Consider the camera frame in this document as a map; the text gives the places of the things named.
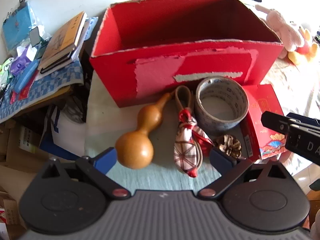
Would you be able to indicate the brown gourd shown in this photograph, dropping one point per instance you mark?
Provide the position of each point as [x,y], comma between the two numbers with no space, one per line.
[135,150]

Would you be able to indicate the white bag with blue trim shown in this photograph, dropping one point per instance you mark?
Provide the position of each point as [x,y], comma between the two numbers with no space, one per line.
[65,132]

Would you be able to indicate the blue pencil case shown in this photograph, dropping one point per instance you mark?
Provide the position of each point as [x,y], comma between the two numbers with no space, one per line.
[25,76]

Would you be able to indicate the green toy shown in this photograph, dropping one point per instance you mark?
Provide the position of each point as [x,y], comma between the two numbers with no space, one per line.
[5,67]

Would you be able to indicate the blue packet in plastic bag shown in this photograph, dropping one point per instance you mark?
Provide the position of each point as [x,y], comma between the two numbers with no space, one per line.
[15,27]

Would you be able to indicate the blue checkered cloth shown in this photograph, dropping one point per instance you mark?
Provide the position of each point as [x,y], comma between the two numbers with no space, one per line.
[50,80]

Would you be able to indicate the dark cover book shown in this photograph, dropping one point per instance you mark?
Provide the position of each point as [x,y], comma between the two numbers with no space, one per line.
[56,65]

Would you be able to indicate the pink plush rabbit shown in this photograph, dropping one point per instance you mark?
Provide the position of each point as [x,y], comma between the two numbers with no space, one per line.
[282,27]

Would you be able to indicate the red white patterned cloth pouch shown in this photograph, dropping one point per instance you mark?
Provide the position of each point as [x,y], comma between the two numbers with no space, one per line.
[185,152]

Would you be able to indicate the red cardboard box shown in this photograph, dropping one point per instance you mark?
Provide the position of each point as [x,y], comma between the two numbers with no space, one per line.
[112,75]

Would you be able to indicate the grey printed tape roll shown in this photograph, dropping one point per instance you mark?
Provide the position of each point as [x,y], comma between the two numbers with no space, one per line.
[207,120]

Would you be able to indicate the small dark screen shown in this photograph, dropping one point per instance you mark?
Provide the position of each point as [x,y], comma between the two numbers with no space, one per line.
[35,36]

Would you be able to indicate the pale green quilt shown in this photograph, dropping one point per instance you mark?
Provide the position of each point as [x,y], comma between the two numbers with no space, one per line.
[160,175]

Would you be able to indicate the red card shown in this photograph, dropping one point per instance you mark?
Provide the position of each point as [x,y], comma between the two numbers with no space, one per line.
[27,90]

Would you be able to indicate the yellow plush toy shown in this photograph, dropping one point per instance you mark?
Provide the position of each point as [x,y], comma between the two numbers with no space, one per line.
[297,57]

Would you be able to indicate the brown pine cone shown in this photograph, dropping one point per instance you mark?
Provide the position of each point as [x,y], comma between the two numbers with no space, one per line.
[230,146]

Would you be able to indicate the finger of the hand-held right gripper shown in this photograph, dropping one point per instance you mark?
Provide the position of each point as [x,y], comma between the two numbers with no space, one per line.
[275,122]
[305,121]

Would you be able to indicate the purple plastic wrapper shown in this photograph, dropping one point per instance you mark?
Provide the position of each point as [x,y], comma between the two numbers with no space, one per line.
[21,60]

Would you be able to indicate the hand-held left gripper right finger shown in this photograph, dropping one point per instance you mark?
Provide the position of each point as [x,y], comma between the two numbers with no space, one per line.
[220,158]

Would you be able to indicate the brown cardboard carton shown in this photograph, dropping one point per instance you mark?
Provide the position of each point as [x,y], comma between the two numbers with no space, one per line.
[15,152]

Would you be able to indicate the small red gift box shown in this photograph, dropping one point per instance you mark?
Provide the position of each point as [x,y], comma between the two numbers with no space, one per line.
[262,100]

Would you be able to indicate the blue white booklet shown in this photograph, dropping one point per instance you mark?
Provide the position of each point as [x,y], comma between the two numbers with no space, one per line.
[91,26]

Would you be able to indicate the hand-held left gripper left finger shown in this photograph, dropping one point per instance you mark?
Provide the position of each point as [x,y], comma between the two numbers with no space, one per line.
[106,158]

